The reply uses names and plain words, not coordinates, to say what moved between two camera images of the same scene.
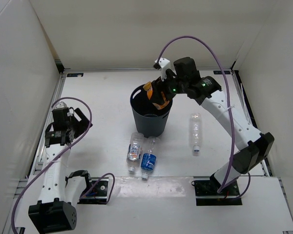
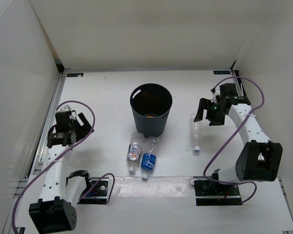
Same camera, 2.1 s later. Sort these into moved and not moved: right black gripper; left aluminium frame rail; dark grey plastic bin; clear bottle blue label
Moved: right black gripper
Not moved: dark grey plastic bin; clear bottle blue label; left aluminium frame rail
